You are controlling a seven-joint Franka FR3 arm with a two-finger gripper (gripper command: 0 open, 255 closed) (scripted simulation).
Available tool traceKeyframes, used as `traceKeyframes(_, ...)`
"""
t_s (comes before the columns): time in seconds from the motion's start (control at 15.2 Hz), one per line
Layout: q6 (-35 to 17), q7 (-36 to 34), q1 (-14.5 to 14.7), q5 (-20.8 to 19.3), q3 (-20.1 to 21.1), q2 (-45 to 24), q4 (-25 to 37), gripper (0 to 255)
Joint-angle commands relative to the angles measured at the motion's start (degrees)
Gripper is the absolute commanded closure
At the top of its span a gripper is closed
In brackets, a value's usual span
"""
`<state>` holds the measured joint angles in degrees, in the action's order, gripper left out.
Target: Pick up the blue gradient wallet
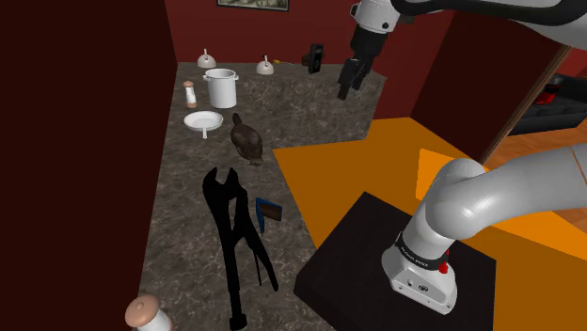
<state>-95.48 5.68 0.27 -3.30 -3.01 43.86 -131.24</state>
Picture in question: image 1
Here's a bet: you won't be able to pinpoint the white frying pan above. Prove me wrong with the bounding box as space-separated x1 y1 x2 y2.
182 110 225 140

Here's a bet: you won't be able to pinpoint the black robot stand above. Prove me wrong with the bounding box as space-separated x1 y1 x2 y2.
293 191 498 331

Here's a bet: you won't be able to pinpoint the brown bird figure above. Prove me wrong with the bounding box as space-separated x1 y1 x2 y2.
229 112 265 167

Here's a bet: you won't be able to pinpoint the white shaker with wooden cap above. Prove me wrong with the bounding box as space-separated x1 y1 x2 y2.
124 294 174 331
182 80 198 110

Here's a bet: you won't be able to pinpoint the blue and brown box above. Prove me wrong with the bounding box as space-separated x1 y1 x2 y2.
254 197 284 235

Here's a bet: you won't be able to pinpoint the framed wall picture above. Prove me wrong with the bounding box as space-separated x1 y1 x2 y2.
215 0 292 13

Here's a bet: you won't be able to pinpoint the black upright device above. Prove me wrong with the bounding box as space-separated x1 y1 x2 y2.
301 43 325 75

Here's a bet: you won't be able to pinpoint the dark sofa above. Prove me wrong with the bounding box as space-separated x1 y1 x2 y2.
508 71 587 136

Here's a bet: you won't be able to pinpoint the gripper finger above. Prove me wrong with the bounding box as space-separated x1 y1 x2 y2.
337 58 357 101
352 59 370 91

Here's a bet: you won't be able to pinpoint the white cooking pot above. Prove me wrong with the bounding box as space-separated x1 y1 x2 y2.
202 68 240 110

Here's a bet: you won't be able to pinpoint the black locking pliers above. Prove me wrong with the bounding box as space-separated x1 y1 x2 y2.
201 166 280 331

